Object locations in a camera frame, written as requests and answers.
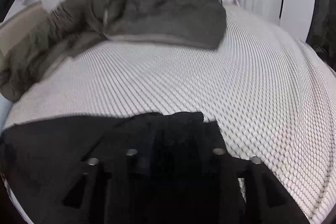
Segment beige upholstered headboard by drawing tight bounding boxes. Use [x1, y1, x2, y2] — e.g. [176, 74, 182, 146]
[0, 1, 47, 59]

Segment dark grey duvet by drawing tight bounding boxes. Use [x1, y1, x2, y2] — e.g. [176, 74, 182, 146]
[1, 0, 227, 102]

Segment white patterned mattress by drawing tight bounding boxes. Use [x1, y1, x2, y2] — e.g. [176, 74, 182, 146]
[5, 6, 335, 223]

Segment black pants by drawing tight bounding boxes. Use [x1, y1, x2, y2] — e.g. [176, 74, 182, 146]
[0, 111, 228, 224]

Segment light blue pillow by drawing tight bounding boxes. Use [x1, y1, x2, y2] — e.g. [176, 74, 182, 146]
[0, 94, 13, 130]

